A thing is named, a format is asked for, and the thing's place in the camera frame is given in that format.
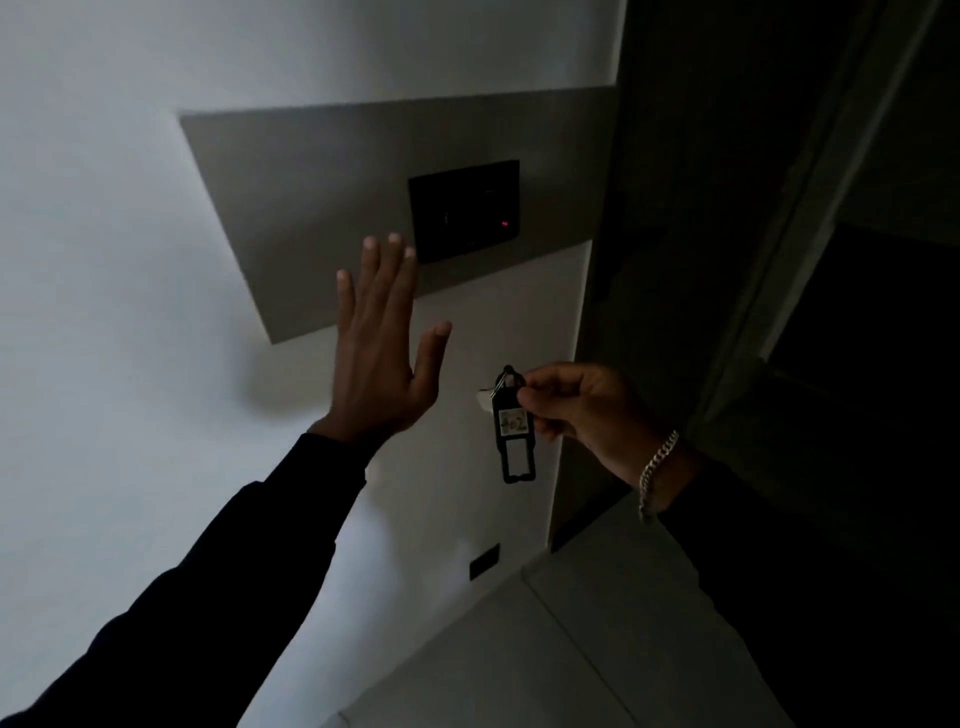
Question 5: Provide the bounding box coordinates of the person's right hand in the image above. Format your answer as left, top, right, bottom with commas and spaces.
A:
516, 362, 681, 489

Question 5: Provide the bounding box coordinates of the person's left hand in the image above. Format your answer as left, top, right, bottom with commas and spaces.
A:
309, 232, 453, 456

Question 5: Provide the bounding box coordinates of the black key tag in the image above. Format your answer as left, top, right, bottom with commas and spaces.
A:
491, 365, 537, 485

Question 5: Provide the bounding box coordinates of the person's left forearm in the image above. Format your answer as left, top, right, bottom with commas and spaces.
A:
0, 432, 376, 728

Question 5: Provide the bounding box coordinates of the person's right forearm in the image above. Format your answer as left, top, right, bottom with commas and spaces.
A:
646, 442, 960, 728

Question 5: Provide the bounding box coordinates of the dark door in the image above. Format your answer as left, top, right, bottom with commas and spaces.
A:
690, 0, 960, 571

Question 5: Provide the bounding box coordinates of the grey wall plate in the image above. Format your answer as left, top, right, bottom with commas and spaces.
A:
179, 86, 619, 345

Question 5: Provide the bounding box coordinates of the black wall switch panel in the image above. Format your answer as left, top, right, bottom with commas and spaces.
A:
408, 159, 522, 265

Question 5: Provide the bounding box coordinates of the silver chain bracelet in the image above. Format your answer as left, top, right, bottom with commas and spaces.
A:
638, 430, 681, 525

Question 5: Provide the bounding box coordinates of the dark door frame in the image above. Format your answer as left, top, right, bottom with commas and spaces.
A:
548, 0, 942, 553

